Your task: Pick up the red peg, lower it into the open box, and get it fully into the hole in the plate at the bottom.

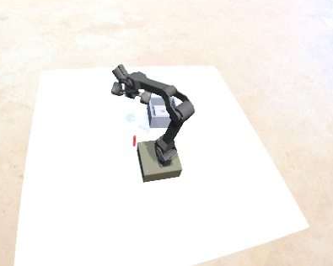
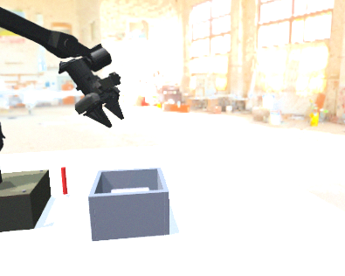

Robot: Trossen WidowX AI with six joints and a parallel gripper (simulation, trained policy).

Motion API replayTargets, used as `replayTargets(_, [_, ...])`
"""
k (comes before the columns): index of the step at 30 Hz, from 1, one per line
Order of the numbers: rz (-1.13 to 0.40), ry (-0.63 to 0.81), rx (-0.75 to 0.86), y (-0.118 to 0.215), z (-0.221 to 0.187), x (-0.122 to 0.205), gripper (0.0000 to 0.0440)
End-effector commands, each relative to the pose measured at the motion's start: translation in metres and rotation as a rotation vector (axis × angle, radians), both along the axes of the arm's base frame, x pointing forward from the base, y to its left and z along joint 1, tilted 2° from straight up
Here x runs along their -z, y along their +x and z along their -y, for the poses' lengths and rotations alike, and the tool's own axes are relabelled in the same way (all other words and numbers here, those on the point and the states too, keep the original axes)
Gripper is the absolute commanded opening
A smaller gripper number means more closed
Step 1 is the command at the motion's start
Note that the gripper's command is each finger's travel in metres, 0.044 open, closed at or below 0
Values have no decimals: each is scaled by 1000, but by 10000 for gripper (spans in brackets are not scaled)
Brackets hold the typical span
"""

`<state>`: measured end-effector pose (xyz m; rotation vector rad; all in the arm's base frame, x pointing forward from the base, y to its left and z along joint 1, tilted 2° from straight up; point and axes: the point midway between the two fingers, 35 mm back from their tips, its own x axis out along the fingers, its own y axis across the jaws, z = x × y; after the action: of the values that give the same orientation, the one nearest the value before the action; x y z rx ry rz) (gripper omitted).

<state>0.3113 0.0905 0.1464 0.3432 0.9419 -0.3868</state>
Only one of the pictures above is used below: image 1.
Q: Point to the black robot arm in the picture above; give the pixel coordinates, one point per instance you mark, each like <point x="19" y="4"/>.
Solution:
<point x="165" y="145"/>

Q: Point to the white square plate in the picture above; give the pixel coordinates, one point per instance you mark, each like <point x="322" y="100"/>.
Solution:
<point x="160" y="110"/>

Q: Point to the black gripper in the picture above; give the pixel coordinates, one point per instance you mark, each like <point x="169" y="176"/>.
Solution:
<point x="119" y="91"/>

